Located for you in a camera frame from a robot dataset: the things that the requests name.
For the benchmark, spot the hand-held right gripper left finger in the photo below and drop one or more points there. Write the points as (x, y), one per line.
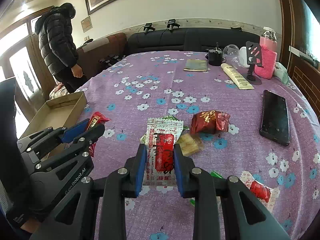
(141, 170)

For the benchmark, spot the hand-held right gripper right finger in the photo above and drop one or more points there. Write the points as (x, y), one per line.
(180, 170)

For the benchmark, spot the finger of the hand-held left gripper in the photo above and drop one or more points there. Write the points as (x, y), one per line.
(75, 131)
(92, 136)

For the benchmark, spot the cardboard box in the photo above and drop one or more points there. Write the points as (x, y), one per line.
(67, 110)

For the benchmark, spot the red white snack packet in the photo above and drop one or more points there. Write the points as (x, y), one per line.
(162, 142)
(260, 192)

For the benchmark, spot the yellow snack packet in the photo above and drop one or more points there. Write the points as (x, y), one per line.
(191, 143)

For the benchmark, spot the shiny red snack packet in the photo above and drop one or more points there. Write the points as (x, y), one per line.
(205, 123)

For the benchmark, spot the green striped snack packet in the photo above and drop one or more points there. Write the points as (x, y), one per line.
(172, 118)

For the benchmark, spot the purple floral tablecloth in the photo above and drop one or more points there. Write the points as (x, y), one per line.
(150, 92)

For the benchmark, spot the black hand-held device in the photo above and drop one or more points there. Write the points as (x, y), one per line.
(105, 61)
(117, 57)

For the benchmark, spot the brown sofa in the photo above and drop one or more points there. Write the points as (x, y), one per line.
(100, 52)

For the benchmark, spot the wooden glazed door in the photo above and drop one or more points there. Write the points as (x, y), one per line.
(22, 62)

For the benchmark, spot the small dark object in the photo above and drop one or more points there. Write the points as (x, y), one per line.
(88, 41)

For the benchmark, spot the olive booklet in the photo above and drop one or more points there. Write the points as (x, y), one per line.
(196, 65)

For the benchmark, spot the small framed certificate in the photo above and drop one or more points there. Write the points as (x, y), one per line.
(86, 24)

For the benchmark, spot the black smartphone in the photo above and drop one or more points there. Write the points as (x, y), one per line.
(275, 117)

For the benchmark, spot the cream tube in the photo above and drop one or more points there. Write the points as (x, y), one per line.
(237, 77)

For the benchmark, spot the black cup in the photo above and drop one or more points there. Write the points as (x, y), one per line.
(215, 58)

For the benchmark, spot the black device on sofa back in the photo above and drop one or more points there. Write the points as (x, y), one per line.
(149, 28)
(172, 24)

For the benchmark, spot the clear glass bowl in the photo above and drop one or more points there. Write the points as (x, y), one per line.
(231, 51)

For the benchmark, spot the white jar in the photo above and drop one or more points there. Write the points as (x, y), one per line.
(243, 56)

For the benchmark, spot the black sofa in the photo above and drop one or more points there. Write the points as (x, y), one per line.
(190, 38)

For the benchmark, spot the black phone stand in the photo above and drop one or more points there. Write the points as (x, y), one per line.
(252, 52)

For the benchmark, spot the bottle with pink sleeve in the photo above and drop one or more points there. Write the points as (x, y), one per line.
(268, 62)

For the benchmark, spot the white green cloth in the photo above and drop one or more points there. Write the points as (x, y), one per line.
(282, 73)

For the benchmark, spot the flat black device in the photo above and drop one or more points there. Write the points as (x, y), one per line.
(236, 28)

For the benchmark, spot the window sill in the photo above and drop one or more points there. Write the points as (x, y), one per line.
(296, 50)

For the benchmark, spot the window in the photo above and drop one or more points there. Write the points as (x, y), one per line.
(310, 30)

